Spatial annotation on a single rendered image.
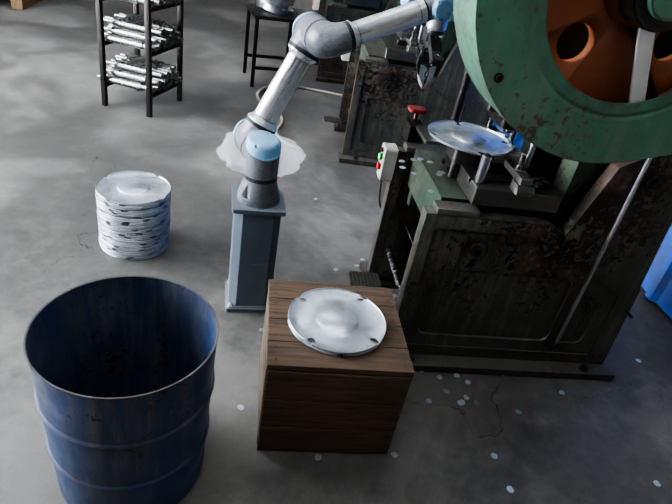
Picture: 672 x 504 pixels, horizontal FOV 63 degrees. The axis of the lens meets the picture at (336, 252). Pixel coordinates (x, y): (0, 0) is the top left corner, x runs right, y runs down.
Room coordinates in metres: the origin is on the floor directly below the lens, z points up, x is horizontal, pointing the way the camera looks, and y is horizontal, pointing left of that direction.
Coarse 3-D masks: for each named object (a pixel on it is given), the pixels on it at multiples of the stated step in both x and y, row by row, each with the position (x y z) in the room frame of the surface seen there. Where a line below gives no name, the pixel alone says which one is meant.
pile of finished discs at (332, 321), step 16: (320, 288) 1.39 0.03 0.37; (336, 288) 1.41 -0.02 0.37; (304, 304) 1.31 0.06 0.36; (320, 304) 1.32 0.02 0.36; (336, 304) 1.34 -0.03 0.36; (352, 304) 1.35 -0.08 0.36; (368, 304) 1.37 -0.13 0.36; (288, 320) 1.22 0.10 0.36; (304, 320) 1.23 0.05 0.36; (320, 320) 1.24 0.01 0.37; (336, 320) 1.25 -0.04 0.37; (352, 320) 1.27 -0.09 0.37; (368, 320) 1.29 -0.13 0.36; (384, 320) 1.30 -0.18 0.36; (304, 336) 1.17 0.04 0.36; (320, 336) 1.18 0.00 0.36; (336, 336) 1.19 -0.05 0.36; (352, 336) 1.21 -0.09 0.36; (368, 336) 1.22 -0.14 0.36; (320, 352) 1.13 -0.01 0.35; (336, 352) 1.12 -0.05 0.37; (352, 352) 1.13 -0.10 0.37
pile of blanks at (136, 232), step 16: (96, 192) 1.88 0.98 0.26; (112, 208) 1.83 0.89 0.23; (128, 208) 1.83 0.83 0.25; (144, 208) 1.86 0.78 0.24; (160, 208) 1.91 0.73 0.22; (112, 224) 1.83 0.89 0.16; (128, 224) 1.84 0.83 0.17; (144, 224) 1.86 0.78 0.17; (160, 224) 1.92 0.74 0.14; (112, 240) 1.83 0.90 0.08; (128, 240) 1.84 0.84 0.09; (144, 240) 1.85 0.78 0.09; (160, 240) 1.92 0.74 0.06; (128, 256) 1.84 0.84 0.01; (144, 256) 1.86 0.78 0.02
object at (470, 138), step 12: (444, 120) 1.96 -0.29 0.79; (432, 132) 1.82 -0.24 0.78; (444, 132) 1.84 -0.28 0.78; (456, 132) 1.85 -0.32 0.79; (468, 132) 1.87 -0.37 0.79; (480, 132) 1.92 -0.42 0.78; (492, 132) 1.94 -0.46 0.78; (444, 144) 1.73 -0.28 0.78; (456, 144) 1.75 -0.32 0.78; (468, 144) 1.77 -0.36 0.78; (480, 144) 1.78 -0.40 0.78; (492, 144) 1.82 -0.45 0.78; (504, 144) 1.84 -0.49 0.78
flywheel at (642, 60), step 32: (576, 0) 1.45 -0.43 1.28; (608, 0) 1.45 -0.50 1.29; (640, 0) 1.35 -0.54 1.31; (608, 32) 1.47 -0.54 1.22; (640, 32) 1.43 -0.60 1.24; (576, 64) 1.46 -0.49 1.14; (608, 64) 1.47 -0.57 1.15; (640, 64) 1.43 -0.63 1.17; (608, 96) 1.48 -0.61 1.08; (640, 96) 1.44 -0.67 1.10
